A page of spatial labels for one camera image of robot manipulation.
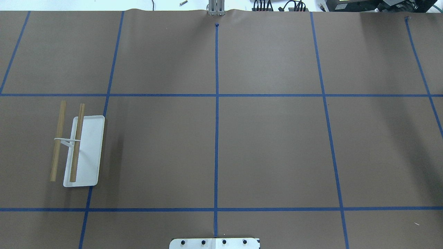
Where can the white towel rack base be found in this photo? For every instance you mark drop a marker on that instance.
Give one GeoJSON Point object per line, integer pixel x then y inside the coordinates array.
{"type": "Point", "coordinates": [87, 173]}

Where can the outer wooden rack bar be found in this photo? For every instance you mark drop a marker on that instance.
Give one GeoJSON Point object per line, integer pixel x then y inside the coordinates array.
{"type": "Point", "coordinates": [57, 142]}

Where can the aluminium frame post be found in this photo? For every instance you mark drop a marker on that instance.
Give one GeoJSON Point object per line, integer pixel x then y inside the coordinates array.
{"type": "Point", "coordinates": [216, 8]}

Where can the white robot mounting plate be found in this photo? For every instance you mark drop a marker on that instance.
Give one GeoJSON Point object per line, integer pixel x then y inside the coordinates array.
{"type": "Point", "coordinates": [215, 243]}

